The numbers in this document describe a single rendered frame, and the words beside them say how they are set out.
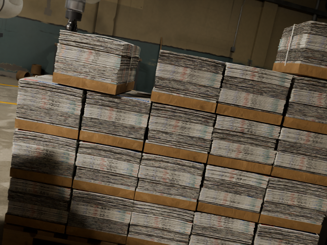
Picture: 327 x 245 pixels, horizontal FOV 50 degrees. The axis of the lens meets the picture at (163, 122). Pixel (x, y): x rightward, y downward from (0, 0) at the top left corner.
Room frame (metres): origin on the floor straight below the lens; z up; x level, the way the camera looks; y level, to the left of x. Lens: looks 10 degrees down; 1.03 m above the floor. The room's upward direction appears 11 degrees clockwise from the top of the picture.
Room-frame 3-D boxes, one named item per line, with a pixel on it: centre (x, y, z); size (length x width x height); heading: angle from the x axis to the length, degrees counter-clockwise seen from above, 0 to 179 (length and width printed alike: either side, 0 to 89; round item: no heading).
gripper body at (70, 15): (1.69, 0.51, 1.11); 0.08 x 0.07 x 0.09; 0
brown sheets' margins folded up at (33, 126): (1.69, 0.07, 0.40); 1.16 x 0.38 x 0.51; 90
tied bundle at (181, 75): (1.69, -0.07, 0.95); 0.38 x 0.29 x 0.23; 1
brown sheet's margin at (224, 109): (1.69, -0.36, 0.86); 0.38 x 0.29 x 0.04; 0
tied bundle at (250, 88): (1.69, -0.36, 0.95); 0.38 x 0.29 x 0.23; 0
